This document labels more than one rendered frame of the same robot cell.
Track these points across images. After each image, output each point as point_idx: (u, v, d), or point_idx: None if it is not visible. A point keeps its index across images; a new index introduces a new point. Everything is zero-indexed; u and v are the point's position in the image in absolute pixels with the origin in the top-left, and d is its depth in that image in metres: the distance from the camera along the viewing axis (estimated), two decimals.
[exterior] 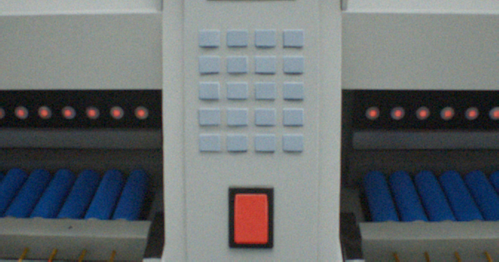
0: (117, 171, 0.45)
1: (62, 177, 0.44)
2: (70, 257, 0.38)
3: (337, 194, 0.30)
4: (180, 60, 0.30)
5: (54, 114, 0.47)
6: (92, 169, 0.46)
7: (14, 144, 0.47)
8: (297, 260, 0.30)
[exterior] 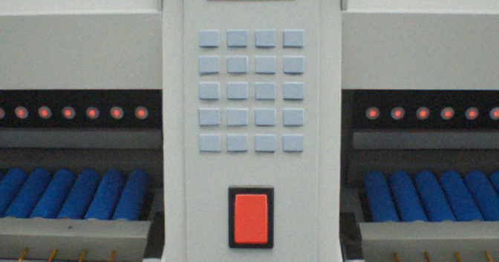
0: (117, 171, 0.45)
1: (62, 177, 0.44)
2: (70, 257, 0.38)
3: (337, 194, 0.30)
4: (180, 60, 0.30)
5: (54, 114, 0.47)
6: (92, 169, 0.46)
7: (14, 144, 0.47)
8: (297, 260, 0.30)
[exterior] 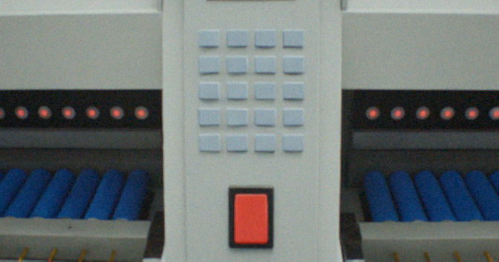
0: (117, 171, 0.45)
1: (62, 177, 0.44)
2: (70, 257, 0.38)
3: (337, 194, 0.30)
4: (180, 60, 0.30)
5: (54, 114, 0.47)
6: (92, 169, 0.46)
7: (14, 144, 0.47)
8: (297, 260, 0.30)
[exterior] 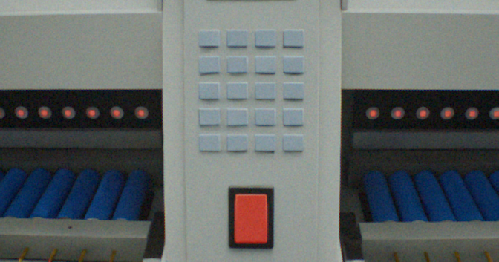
0: (117, 171, 0.45)
1: (62, 177, 0.44)
2: (70, 257, 0.38)
3: (337, 194, 0.30)
4: (180, 60, 0.30)
5: (54, 114, 0.47)
6: (92, 169, 0.46)
7: (14, 144, 0.47)
8: (297, 260, 0.30)
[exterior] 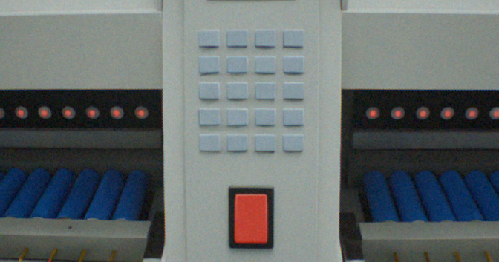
0: (117, 171, 0.45)
1: (62, 177, 0.44)
2: (70, 257, 0.38)
3: (337, 194, 0.30)
4: (180, 60, 0.30)
5: (54, 114, 0.47)
6: (92, 169, 0.46)
7: (14, 144, 0.47)
8: (297, 260, 0.30)
